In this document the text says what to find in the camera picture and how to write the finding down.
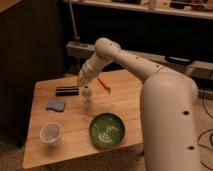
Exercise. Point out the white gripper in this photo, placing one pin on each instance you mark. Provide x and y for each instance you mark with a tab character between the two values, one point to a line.
87	73

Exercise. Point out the orange carrot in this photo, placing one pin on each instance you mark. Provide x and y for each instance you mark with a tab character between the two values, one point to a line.
104	84

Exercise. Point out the dark cabinet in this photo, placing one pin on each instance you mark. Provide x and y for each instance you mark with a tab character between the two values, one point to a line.
31	49

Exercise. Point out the green glass plate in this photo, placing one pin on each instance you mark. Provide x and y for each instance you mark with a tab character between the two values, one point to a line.
106	130

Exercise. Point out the wooden table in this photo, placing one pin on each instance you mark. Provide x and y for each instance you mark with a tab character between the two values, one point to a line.
122	100

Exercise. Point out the white plastic cup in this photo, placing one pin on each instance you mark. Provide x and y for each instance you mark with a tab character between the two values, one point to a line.
51	134

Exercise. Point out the grey metal beam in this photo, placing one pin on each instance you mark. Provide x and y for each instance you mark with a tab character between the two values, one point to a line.
195	69

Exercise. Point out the wooden shelf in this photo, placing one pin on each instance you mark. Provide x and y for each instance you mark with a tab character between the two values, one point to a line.
142	8

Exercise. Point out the black rectangular box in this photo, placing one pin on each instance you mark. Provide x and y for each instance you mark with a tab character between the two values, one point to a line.
67	91

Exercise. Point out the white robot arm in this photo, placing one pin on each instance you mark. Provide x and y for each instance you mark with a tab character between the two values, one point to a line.
167	101

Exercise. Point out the metal pole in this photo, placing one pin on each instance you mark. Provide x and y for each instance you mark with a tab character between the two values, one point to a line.
76	37

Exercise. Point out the blue sponge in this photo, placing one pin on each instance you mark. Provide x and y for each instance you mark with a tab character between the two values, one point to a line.
55	105

